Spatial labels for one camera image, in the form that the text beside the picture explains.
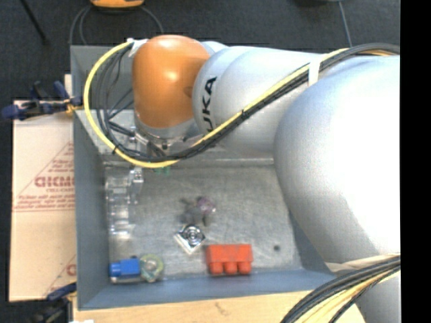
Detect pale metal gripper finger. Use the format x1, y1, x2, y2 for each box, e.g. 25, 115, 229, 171
129, 166, 145, 205
104, 175, 132, 236

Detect grey and purple toy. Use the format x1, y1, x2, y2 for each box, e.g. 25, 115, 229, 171
179, 195, 218, 227

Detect blue toy block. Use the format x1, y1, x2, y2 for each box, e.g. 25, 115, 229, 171
108, 257, 141, 279

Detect clear square glass piece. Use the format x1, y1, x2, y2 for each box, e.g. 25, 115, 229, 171
172, 223, 207, 256

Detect brown cardboard board red print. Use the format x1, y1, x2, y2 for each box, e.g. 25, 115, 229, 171
8, 99, 79, 303

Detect grey metal bin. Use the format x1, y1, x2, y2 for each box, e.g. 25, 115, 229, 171
69, 44, 338, 311

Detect red toy brick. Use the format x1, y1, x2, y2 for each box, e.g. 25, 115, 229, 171
204, 243, 255, 277

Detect pale green ring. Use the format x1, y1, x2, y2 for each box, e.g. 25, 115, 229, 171
139, 254, 166, 283

